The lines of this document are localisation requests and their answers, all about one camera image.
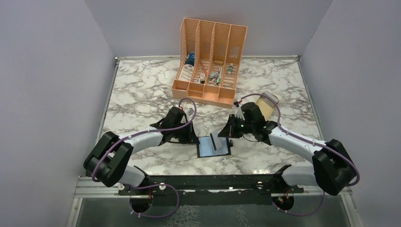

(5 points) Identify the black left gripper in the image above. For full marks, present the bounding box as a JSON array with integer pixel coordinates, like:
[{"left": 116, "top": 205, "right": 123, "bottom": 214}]
[{"left": 172, "top": 121, "right": 200, "bottom": 144}]

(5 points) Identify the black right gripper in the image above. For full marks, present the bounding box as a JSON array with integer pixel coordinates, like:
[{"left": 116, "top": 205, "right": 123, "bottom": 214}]
[{"left": 218, "top": 113, "right": 254, "bottom": 139}]

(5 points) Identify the black leather card holder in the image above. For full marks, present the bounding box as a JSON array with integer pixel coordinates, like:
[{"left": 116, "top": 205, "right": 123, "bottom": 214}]
[{"left": 197, "top": 137, "right": 234, "bottom": 158}]

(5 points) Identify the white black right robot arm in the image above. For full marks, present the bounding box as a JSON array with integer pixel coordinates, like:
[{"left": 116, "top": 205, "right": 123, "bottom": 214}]
[{"left": 218, "top": 102, "right": 359, "bottom": 195}]

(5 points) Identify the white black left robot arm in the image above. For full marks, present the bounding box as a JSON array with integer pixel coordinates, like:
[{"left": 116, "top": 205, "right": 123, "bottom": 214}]
[{"left": 83, "top": 107, "right": 193, "bottom": 194}]

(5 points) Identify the white label card pack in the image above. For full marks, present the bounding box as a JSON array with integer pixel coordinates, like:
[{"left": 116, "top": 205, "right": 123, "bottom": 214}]
[{"left": 178, "top": 64, "right": 194, "bottom": 81}]

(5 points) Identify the beige oval tray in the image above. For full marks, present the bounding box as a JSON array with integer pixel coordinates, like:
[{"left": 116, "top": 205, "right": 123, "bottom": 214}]
[{"left": 255, "top": 91, "right": 279, "bottom": 121}]

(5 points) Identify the green white marker pen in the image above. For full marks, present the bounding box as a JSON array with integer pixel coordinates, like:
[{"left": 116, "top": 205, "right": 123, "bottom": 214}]
[{"left": 227, "top": 63, "right": 234, "bottom": 75}]

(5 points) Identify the blue tape roll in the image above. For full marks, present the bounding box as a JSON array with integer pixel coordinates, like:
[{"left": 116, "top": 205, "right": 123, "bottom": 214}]
[{"left": 184, "top": 52, "right": 195, "bottom": 66}]

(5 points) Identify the orange plastic desk organizer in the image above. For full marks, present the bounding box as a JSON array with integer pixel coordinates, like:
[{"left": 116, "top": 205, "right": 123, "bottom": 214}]
[{"left": 172, "top": 18, "right": 248, "bottom": 108}]

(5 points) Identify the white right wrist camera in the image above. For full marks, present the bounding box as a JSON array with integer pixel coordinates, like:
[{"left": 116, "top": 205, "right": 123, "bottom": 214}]
[{"left": 235, "top": 105, "right": 245, "bottom": 120}]

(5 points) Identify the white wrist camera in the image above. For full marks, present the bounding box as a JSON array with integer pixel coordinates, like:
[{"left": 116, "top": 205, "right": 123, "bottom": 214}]
[
  {"left": 235, "top": 105, "right": 245, "bottom": 120},
  {"left": 185, "top": 108, "right": 195, "bottom": 117}
]

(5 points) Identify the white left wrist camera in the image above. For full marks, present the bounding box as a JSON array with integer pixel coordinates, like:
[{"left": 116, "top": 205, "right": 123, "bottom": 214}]
[{"left": 185, "top": 108, "right": 195, "bottom": 117}]

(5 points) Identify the black metal base rail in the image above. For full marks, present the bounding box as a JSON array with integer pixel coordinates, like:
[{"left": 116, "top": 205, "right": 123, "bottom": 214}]
[{"left": 118, "top": 174, "right": 304, "bottom": 206}]

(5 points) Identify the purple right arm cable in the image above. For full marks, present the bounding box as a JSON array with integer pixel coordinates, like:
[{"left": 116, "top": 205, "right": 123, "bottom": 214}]
[{"left": 235, "top": 93, "right": 361, "bottom": 217}]

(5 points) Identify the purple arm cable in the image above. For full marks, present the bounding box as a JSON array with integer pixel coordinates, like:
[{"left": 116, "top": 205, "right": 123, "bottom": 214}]
[
  {"left": 235, "top": 93, "right": 361, "bottom": 217},
  {"left": 91, "top": 97, "right": 197, "bottom": 218}
]

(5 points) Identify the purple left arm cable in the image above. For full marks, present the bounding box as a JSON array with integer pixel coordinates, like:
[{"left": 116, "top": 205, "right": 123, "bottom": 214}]
[{"left": 91, "top": 97, "right": 197, "bottom": 218}]

